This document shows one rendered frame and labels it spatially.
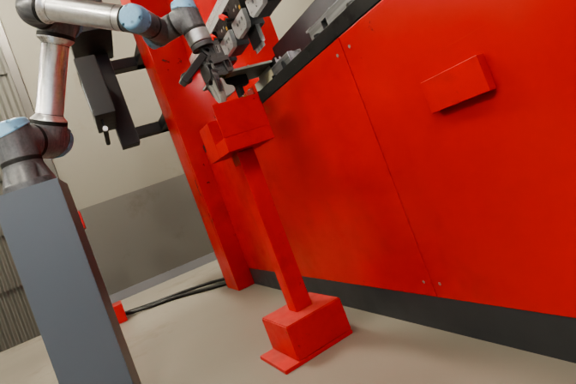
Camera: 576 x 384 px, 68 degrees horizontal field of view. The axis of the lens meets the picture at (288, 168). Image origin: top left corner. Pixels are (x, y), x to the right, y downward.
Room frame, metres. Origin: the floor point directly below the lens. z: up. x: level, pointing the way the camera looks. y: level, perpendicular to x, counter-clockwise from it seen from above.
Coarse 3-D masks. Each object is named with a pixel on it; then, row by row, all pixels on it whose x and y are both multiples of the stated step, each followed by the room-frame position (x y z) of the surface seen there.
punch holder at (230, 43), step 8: (216, 24) 2.06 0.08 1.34; (224, 24) 1.98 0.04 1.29; (216, 32) 2.09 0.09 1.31; (224, 32) 2.01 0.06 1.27; (232, 32) 1.96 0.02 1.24; (224, 40) 2.03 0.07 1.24; (232, 40) 1.96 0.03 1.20; (240, 40) 1.98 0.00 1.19; (248, 40) 1.99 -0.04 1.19; (224, 48) 2.06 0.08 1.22; (232, 48) 1.98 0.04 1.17; (240, 48) 2.02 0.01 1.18; (232, 56) 2.09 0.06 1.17
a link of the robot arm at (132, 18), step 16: (16, 0) 1.28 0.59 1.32; (32, 0) 1.25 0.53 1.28; (48, 0) 1.25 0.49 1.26; (64, 0) 1.24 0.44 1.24; (80, 0) 1.24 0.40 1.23; (32, 16) 1.27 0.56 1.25; (48, 16) 1.27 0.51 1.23; (64, 16) 1.25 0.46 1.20; (80, 16) 1.24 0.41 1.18; (96, 16) 1.22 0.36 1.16; (112, 16) 1.21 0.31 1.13; (128, 16) 1.18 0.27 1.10; (144, 16) 1.19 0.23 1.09; (128, 32) 1.24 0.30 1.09; (144, 32) 1.23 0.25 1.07
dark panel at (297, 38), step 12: (324, 0) 2.16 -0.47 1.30; (336, 0) 2.08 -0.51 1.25; (312, 12) 2.28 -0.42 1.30; (324, 12) 2.19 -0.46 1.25; (300, 24) 2.41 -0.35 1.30; (312, 24) 2.31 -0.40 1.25; (288, 36) 2.56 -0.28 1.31; (300, 36) 2.45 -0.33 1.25; (276, 48) 2.73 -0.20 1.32; (288, 48) 2.61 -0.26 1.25; (300, 48) 2.49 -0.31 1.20
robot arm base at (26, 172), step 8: (16, 160) 1.29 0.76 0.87; (24, 160) 1.30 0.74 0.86; (32, 160) 1.31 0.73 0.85; (40, 160) 1.34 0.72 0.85; (8, 168) 1.29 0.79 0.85; (16, 168) 1.28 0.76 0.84; (24, 168) 1.29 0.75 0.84; (32, 168) 1.30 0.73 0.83; (40, 168) 1.32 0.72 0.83; (48, 168) 1.35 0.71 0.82; (8, 176) 1.28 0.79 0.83; (16, 176) 1.28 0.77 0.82; (24, 176) 1.28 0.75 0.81; (32, 176) 1.29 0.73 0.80; (40, 176) 1.30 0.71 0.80; (48, 176) 1.32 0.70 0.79; (8, 184) 1.29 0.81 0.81; (16, 184) 1.27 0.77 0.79; (24, 184) 1.27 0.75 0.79; (32, 184) 1.28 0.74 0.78; (8, 192) 1.27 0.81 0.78
